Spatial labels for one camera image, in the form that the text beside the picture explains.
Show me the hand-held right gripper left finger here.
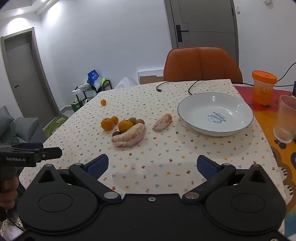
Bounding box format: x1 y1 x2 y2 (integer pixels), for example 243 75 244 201
31 153 122 205

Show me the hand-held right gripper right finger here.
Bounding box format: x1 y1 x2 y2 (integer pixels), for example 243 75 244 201
181 155 275 205

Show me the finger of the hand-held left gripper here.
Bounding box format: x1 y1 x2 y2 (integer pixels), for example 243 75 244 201
34 147 63 162
0 142 43 151

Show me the white plate with blue rim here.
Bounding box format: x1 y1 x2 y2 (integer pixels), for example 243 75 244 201
177 92 254 137

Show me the small peeled pomelo segment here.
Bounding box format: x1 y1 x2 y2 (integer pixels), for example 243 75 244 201
152 113 173 131

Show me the person's left hand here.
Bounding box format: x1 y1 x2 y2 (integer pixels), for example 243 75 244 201
0 178 19 209

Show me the grey sofa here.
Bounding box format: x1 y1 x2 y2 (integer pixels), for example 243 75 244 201
0 106 47 144

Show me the grey cushion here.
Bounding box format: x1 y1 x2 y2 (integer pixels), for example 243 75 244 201
9 117 39 142

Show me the green shopping bag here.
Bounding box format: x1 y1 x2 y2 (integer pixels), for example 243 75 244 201
44 115 69 138

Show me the large peeled pomelo segment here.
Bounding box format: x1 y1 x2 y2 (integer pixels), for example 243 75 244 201
111 123 146 149

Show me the dotted cream tablecloth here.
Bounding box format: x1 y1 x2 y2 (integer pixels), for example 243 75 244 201
18 79 287 205

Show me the green box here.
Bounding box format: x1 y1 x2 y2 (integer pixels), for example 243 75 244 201
71 100 85 113

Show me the grey interior door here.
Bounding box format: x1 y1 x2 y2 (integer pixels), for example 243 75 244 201
1 27 56 118

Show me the black metal rack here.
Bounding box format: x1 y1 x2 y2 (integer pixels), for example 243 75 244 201
74 80 113 105

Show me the white item on rack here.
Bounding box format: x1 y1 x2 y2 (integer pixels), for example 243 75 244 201
72 85 93 93

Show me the white plastic bag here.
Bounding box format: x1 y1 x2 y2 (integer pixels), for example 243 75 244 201
115 77 135 89

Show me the blue plastic bag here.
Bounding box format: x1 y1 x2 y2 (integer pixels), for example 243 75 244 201
87 70 102 85

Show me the translucent plastic cup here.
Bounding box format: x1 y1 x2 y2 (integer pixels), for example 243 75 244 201
273 95 296 143

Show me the orange lidded jar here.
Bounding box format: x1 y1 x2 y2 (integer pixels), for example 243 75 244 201
252 71 277 106

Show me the cardboard box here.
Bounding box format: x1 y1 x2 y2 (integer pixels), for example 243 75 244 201
137 70 164 85

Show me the orange leather chair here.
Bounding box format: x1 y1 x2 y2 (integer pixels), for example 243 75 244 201
163 47 243 83

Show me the black door lock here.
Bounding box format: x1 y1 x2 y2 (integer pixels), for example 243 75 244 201
176 24 189 42

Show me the black cable with plug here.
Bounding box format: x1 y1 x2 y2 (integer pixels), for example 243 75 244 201
156 80 198 93

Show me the long black charger cable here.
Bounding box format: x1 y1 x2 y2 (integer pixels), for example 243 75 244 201
232 62 296 88

